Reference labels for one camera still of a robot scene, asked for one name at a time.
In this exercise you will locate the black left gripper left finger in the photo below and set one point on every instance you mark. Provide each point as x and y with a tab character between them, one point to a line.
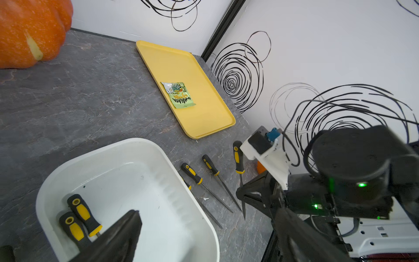
117	244

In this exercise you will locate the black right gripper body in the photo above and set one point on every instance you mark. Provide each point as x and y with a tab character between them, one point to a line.
304	196

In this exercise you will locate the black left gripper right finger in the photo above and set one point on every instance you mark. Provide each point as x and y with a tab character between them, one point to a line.
298	242

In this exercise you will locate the white storage box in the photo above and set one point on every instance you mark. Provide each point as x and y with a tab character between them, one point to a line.
132	174

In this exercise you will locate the file tool black yellow handle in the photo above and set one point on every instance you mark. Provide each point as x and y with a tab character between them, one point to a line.
190	172
238	156
211	166

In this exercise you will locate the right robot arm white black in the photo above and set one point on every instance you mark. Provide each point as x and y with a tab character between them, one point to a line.
358	200

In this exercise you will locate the yellow plastic tray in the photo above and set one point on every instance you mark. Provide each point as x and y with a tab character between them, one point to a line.
210	113

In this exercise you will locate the green snack packet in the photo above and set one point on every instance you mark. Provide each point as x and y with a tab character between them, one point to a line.
178	95

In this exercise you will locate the orange pumpkin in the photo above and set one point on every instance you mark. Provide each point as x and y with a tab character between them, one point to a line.
33	31

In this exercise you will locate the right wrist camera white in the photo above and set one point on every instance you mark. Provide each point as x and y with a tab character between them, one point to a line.
266	147

